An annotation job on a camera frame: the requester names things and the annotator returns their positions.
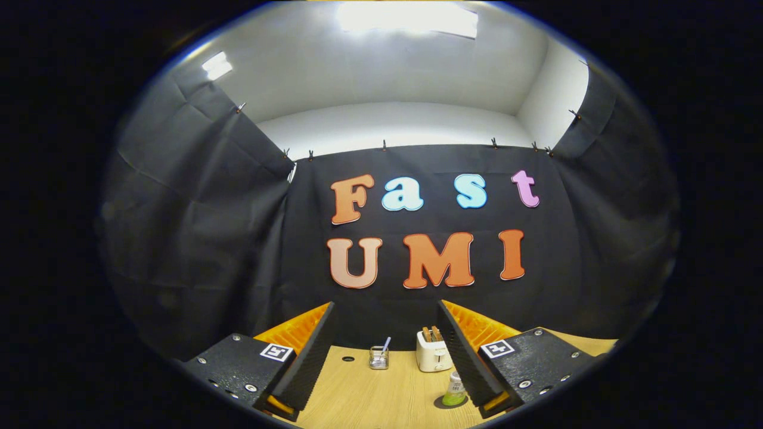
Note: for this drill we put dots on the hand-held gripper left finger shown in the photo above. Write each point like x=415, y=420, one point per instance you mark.
x=310, y=357

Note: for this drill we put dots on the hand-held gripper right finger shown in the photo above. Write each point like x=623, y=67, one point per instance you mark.
x=462, y=357

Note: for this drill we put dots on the white-label juice bottle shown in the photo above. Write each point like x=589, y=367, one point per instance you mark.
x=454, y=393

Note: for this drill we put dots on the dark round coaster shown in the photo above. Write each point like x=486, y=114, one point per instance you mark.
x=440, y=403

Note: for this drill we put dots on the white toaster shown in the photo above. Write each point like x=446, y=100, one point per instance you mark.
x=433, y=357

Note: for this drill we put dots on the metal spoon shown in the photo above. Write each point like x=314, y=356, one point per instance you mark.
x=386, y=344

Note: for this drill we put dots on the wooden table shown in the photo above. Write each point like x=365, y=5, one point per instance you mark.
x=381, y=393

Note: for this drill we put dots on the small ceiling light panel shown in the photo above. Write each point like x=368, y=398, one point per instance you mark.
x=216, y=65

